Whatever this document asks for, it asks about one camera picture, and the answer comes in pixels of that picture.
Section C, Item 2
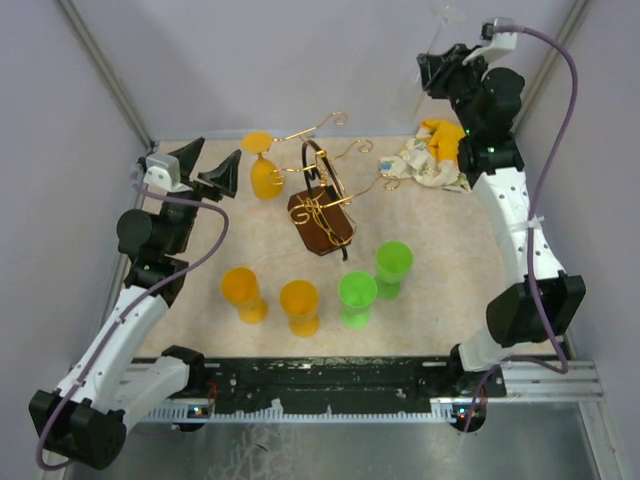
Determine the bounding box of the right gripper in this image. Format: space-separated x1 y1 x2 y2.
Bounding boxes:
415 44 487 136

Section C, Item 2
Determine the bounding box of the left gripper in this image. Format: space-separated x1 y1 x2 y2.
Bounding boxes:
160 137 241 254

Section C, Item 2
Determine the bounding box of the clear wine glass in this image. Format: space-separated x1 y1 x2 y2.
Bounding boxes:
391 1 465 124

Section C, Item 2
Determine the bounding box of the yellow plastic goblet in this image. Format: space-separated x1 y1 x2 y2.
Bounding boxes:
242 131 283 200

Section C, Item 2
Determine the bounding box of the green goblet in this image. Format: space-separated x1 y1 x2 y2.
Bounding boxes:
375 241 414 299
338 271 377 329

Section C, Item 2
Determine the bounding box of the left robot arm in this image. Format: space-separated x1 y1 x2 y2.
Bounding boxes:
28 138 242 471

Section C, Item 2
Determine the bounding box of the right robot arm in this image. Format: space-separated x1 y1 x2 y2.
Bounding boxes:
417 44 586 396

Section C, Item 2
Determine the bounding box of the yellow floral cloth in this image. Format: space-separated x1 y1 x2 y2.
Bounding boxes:
379 119 471 193

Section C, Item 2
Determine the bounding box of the yellow goblet front left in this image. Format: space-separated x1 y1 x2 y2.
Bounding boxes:
220 267 268 325

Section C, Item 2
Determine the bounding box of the yellow goblet front middle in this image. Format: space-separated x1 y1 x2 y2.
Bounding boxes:
279 280 320 338

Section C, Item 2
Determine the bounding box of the green goblet front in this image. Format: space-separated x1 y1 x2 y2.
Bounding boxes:
338 271 377 329

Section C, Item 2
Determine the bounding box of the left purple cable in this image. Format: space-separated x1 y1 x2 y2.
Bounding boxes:
35 167 231 472

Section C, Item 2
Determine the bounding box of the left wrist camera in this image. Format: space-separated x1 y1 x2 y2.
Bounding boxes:
135 153 193 193

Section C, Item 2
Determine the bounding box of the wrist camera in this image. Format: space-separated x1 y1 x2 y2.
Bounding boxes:
462 17 517 65
135 153 193 193

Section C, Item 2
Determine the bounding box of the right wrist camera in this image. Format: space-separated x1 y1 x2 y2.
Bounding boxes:
462 17 517 65

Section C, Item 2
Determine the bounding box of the gold wire wine glass rack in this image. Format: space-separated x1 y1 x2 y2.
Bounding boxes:
270 111 401 261

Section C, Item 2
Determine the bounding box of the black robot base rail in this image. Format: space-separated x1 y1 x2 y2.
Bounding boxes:
169 356 484 415

